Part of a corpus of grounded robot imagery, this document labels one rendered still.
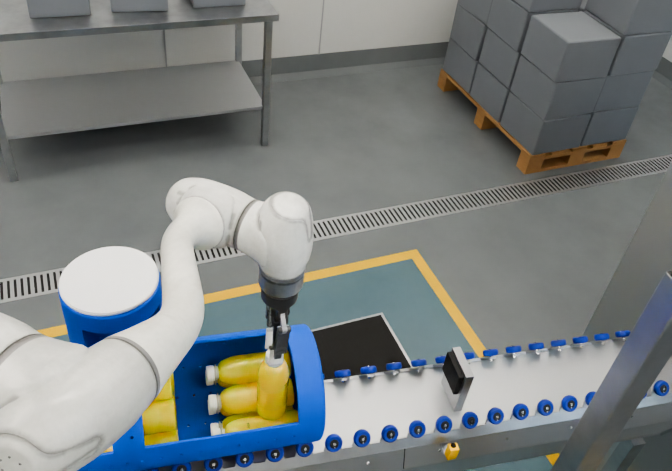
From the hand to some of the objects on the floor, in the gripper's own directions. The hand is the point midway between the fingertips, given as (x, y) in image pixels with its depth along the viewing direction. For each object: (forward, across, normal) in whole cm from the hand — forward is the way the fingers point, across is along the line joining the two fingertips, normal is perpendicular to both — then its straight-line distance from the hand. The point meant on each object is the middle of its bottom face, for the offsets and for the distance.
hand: (274, 346), depth 146 cm
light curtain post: (+130, -34, -69) cm, 151 cm away
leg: (+130, -9, -124) cm, 179 cm away
